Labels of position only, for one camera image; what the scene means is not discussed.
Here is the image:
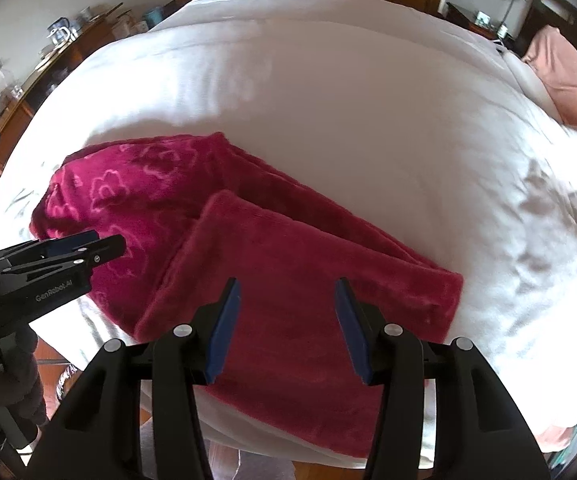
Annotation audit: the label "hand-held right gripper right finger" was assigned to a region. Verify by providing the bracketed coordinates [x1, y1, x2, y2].
[335, 277, 549, 480]

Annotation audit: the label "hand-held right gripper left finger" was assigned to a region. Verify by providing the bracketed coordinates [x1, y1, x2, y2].
[28, 277, 243, 480]

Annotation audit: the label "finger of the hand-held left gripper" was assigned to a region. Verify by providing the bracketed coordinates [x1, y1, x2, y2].
[3, 235, 127, 281]
[0, 230, 100, 262]

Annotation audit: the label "pink fleece pants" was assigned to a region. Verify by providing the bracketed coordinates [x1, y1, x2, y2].
[29, 132, 465, 461]

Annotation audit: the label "person's grey trouser leg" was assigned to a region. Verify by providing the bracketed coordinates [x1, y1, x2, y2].
[138, 417, 163, 480]

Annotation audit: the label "wooden sideboard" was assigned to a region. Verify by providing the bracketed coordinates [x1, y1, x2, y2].
[0, 5, 170, 161]

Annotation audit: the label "glass electric kettle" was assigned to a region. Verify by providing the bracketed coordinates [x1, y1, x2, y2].
[47, 19, 77, 47]

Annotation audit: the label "white duvet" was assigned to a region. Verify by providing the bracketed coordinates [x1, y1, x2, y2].
[0, 0, 577, 466]

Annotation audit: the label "white pillow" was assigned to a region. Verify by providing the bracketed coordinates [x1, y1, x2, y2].
[501, 52, 564, 123]

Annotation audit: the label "dark wooden nightstand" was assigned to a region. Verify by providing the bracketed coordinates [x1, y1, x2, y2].
[443, 2, 515, 42]

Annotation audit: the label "pink pillow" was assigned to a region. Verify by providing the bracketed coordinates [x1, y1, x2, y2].
[521, 25, 577, 132]

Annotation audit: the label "dark wooden headboard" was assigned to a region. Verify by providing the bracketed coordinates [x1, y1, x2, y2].
[519, 0, 577, 61]

